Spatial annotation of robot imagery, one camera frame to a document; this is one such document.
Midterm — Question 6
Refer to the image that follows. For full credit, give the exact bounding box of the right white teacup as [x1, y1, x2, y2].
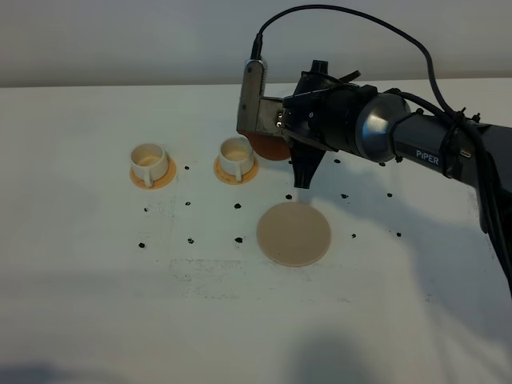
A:
[219, 137, 254, 183]

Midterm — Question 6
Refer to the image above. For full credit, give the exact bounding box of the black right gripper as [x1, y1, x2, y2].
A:
[283, 60, 376, 189]

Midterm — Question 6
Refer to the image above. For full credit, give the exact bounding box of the right orange coaster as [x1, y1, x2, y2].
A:
[213, 156, 259, 186]

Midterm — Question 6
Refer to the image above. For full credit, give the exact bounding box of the brown clay teapot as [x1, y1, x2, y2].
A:
[242, 132, 290, 161]

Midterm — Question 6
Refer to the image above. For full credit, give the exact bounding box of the left orange coaster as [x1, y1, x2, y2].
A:
[130, 156, 177, 190]

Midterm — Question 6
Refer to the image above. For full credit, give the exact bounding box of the left white teacup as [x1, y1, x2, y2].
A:
[130, 142, 169, 187]

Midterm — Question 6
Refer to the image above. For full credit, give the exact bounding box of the beige round teapot coaster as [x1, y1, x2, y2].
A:
[257, 202, 331, 267]

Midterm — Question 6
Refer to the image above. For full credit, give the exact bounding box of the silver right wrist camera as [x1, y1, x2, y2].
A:
[236, 59, 285, 139]

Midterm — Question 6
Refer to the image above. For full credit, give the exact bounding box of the white teacup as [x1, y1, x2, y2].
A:
[219, 137, 254, 183]
[130, 142, 169, 187]

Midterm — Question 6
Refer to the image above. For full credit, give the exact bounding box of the orange coaster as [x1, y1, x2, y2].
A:
[213, 156, 259, 186]
[130, 156, 177, 190]

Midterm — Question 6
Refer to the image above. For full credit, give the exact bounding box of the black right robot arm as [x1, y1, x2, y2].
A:
[282, 61, 511, 278]

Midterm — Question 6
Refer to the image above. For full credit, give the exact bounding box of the black right camera cable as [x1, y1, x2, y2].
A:
[250, 3, 512, 297]

